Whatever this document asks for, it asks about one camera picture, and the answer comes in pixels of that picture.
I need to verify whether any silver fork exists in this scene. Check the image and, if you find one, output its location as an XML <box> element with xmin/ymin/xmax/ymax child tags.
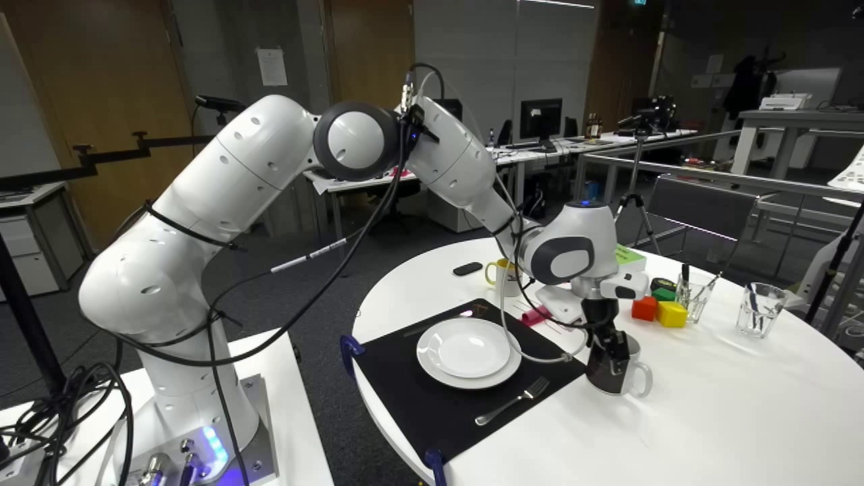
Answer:
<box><xmin>475</xmin><ymin>378</ymin><xmax>550</xmax><ymax>428</ymax></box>

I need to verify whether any black table mat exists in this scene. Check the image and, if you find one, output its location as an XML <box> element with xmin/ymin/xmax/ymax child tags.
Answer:
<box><xmin>346</xmin><ymin>299</ymin><xmax>584</xmax><ymax>465</ymax></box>

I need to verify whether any red cube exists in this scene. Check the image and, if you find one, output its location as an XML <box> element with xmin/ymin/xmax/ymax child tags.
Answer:
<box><xmin>631</xmin><ymin>297</ymin><xmax>660</xmax><ymax>322</ymax></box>

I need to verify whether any yellow cube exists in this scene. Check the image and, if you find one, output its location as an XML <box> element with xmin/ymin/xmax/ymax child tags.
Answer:
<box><xmin>656</xmin><ymin>302</ymin><xmax>688</xmax><ymax>330</ymax></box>

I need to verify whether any yellow white mug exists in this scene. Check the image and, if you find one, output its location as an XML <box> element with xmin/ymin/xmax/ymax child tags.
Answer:
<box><xmin>483</xmin><ymin>260</ymin><xmax>519</xmax><ymax>297</ymax></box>

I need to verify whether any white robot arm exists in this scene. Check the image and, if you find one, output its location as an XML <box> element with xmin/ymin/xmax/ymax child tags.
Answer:
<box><xmin>78</xmin><ymin>90</ymin><xmax>646</xmax><ymax>486</ymax></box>

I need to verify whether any clear glass with pens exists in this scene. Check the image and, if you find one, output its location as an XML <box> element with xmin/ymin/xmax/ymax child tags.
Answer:
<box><xmin>679</xmin><ymin>266</ymin><xmax>719</xmax><ymax>328</ymax></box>

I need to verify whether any pink marker bar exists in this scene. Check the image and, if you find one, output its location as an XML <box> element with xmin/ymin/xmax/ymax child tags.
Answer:
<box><xmin>521</xmin><ymin>308</ymin><xmax>550</xmax><ymax>328</ymax></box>

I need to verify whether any green book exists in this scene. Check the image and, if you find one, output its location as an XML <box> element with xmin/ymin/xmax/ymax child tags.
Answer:
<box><xmin>616</xmin><ymin>247</ymin><xmax>646</xmax><ymax>274</ymax></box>

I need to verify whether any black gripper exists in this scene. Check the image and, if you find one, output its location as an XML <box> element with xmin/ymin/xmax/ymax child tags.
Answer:
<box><xmin>580</xmin><ymin>299</ymin><xmax>630</xmax><ymax>362</ymax></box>

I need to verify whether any clear glass cup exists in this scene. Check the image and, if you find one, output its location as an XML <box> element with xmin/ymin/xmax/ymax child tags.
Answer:
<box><xmin>737</xmin><ymin>282</ymin><xmax>787</xmax><ymax>337</ymax></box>

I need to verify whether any right computer monitor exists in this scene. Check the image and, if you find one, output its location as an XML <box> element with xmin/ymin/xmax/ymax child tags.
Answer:
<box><xmin>521</xmin><ymin>97</ymin><xmax>561</xmax><ymax>140</ymax></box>

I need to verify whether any black remote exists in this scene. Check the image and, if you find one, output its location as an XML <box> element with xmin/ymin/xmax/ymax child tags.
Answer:
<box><xmin>454</xmin><ymin>263</ymin><xmax>483</xmax><ymax>278</ymax></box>

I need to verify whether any dark mug white handle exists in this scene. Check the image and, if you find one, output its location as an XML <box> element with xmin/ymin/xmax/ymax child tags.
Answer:
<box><xmin>587</xmin><ymin>335</ymin><xmax>654</xmax><ymax>397</ymax></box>

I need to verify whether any white robot base platform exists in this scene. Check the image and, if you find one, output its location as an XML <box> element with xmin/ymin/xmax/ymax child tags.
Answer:
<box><xmin>0</xmin><ymin>325</ymin><xmax>336</xmax><ymax>486</ymax></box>

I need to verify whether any camera tripod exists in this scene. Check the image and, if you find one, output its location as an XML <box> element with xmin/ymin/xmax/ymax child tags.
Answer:
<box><xmin>614</xmin><ymin>94</ymin><xmax>679</xmax><ymax>231</ymax></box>

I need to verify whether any white plate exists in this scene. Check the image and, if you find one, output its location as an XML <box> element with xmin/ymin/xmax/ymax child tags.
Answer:
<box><xmin>415</xmin><ymin>317</ymin><xmax>521</xmax><ymax>393</ymax></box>

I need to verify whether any grey chair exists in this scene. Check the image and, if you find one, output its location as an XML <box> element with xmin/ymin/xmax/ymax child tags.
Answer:
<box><xmin>648</xmin><ymin>175</ymin><xmax>757</xmax><ymax>271</ymax></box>

